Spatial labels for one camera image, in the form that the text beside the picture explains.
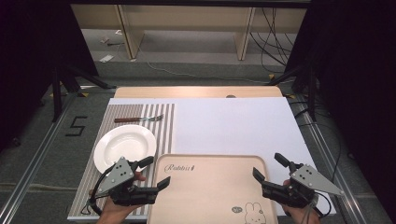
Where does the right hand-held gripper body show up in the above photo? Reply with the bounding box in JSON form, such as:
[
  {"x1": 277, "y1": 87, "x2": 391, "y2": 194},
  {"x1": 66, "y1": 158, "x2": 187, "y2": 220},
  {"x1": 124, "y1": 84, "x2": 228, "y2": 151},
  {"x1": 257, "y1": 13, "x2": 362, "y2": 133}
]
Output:
[{"x1": 261, "y1": 161, "x2": 346, "y2": 209}]

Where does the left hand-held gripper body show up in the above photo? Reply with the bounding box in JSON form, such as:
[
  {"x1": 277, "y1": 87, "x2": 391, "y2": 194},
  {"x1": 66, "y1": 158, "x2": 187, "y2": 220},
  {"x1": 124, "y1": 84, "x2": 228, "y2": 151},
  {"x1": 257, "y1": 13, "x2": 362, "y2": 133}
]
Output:
[{"x1": 97, "y1": 156, "x2": 160, "y2": 207}]

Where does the person's right hand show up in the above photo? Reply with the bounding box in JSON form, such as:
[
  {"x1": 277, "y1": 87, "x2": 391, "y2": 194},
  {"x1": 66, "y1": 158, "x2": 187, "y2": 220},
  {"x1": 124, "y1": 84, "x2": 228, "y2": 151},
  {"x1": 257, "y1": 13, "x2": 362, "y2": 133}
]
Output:
[{"x1": 281, "y1": 178, "x2": 321, "y2": 224}]

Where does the person's left hand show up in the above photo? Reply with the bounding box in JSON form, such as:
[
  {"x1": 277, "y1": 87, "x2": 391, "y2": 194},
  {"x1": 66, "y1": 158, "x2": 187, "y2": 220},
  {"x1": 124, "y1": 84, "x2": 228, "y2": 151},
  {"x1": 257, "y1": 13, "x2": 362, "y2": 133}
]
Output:
[{"x1": 96, "y1": 172, "x2": 148, "y2": 224}]

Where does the white round plate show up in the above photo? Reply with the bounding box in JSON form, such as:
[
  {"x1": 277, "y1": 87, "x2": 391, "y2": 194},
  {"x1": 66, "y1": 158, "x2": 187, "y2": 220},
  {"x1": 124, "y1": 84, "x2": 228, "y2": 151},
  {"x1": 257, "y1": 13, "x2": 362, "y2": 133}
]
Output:
[{"x1": 92, "y1": 124, "x2": 158, "y2": 175}]

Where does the grey striped placemat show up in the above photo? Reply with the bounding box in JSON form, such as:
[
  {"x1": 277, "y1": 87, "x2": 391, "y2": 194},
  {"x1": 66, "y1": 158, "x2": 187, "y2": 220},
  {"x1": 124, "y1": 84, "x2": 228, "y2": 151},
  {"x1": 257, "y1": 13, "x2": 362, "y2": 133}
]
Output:
[{"x1": 67, "y1": 103, "x2": 177, "y2": 219}]

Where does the beige tray with rabbit print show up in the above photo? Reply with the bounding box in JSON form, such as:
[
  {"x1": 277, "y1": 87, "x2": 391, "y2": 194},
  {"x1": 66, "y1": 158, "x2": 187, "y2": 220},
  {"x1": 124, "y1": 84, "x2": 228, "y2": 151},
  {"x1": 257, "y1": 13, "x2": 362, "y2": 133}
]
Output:
[{"x1": 146, "y1": 153, "x2": 279, "y2": 224}]

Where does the black metal stand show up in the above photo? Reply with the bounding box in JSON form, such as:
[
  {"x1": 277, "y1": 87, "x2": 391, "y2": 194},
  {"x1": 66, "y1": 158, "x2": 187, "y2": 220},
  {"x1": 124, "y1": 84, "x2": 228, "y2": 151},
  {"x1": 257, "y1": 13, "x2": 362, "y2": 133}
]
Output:
[
  {"x1": 264, "y1": 60, "x2": 319, "y2": 123},
  {"x1": 49, "y1": 60, "x2": 118, "y2": 123}
]

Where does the light wooden table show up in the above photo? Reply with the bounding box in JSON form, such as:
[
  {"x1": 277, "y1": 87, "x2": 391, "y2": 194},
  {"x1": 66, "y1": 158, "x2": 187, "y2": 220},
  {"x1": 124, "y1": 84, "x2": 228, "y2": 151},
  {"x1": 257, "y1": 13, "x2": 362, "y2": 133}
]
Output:
[{"x1": 113, "y1": 85, "x2": 284, "y2": 100}]

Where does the white paper scrap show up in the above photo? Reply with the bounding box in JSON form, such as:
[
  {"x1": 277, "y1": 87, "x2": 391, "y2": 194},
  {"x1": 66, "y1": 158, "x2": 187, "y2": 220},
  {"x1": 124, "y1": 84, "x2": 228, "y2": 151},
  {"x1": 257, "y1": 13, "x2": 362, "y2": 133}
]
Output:
[{"x1": 98, "y1": 53, "x2": 116, "y2": 63}]

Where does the black curtain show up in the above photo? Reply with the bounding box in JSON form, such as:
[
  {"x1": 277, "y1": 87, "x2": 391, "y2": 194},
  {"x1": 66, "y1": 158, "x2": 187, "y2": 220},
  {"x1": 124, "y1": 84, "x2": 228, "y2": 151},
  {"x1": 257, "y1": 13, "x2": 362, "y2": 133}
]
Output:
[
  {"x1": 0, "y1": 0, "x2": 100, "y2": 153},
  {"x1": 284, "y1": 0, "x2": 396, "y2": 224}
]

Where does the beige wooden shelf unit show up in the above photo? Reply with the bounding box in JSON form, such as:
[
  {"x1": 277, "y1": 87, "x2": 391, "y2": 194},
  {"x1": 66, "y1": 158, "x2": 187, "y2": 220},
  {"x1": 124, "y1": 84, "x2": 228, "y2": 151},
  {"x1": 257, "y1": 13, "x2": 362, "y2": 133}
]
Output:
[{"x1": 70, "y1": 4, "x2": 308, "y2": 62}]

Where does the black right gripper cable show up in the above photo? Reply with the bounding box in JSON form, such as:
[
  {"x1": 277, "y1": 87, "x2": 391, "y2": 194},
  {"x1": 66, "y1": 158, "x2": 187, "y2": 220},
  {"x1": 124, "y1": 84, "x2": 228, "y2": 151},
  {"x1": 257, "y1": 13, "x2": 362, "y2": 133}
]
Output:
[{"x1": 306, "y1": 189, "x2": 333, "y2": 219}]

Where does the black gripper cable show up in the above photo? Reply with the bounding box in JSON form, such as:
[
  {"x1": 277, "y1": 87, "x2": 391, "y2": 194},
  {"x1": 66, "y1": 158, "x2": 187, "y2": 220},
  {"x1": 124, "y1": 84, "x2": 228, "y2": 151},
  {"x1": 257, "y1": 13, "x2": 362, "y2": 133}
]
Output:
[
  {"x1": 80, "y1": 166, "x2": 117, "y2": 217},
  {"x1": 306, "y1": 189, "x2": 333, "y2": 219}
]

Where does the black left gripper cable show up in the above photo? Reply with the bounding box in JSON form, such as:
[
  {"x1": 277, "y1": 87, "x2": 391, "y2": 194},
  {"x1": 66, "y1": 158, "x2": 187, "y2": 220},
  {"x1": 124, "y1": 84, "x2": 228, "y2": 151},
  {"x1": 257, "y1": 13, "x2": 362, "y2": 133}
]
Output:
[{"x1": 80, "y1": 166, "x2": 117, "y2": 217}]

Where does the aluminium floor rail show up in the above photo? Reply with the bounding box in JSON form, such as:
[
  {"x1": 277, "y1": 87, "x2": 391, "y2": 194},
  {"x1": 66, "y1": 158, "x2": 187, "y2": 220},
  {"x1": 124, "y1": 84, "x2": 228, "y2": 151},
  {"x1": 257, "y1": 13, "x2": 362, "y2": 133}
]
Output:
[
  {"x1": 289, "y1": 94, "x2": 387, "y2": 224},
  {"x1": 0, "y1": 92, "x2": 79, "y2": 222}
]

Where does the fork with wooden handle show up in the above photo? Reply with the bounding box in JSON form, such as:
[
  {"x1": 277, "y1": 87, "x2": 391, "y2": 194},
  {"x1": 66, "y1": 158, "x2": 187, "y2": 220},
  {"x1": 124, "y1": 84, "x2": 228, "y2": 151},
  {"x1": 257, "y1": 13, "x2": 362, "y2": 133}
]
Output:
[{"x1": 113, "y1": 114, "x2": 164, "y2": 124}]

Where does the thin black floor cable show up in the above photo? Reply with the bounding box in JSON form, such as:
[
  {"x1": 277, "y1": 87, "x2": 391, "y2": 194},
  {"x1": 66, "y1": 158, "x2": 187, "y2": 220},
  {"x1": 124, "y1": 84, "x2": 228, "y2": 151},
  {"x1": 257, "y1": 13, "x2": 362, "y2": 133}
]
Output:
[{"x1": 293, "y1": 99, "x2": 343, "y2": 185}]

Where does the bundle of black floor cables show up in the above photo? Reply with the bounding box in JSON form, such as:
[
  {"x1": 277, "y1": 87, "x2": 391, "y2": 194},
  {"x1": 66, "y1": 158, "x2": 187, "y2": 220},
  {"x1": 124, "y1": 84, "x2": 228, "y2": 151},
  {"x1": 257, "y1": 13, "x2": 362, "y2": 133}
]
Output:
[{"x1": 249, "y1": 7, "x2": 296, "y2": 75}]

